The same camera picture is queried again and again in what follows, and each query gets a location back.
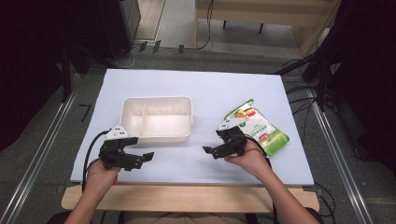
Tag white floor cable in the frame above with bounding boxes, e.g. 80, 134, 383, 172
111, 46, 138, 70

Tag light wooden bench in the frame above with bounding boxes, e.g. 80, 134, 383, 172
194, 0, 342, 58

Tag black floor cable loop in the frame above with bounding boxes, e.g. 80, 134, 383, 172
312, 181, 338, 218

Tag white divided plastic box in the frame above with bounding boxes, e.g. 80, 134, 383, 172
120, 95, 194, 145

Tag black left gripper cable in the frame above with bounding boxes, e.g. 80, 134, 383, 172
81, 129, 112, 192

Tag person's right hand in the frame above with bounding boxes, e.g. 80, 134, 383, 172
223, 139, 272, 179

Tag black hanging cable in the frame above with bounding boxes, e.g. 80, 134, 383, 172
177, 0, 217, 54

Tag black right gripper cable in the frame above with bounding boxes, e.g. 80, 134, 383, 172
246, 133, 279, 224

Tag black metal stand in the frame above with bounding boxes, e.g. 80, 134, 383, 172
274, 50, 332, 111

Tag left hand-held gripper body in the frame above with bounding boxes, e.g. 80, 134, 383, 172
98, 124, 139, 172

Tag black floor cables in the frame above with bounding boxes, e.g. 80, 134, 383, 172
283, 59, 319, 145

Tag green and white snack bag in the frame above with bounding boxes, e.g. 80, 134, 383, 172
223, 98, 290, 158

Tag person's left hand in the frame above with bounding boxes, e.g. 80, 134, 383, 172
84, 158, 120, 189

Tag metal floor rail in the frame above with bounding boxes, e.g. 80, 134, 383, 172
0, 74, 82, 224
306, 88, 375, 224

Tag person's beige trousers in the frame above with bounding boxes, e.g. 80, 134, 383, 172
46, 209, 320, 224

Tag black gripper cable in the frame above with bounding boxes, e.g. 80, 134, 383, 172
81, 129, 112, 192
246, 133, 279, 224

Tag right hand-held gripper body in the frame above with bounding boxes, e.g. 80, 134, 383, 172
215, 117, 250, 157

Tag white table board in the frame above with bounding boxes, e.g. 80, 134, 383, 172
69, 68, 316, 187

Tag light wooden table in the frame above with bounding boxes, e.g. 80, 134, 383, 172
61, 183, 320, 214

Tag black curtain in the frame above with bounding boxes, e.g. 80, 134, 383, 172
323, 0, 396, 172
0, 0, 73, 152

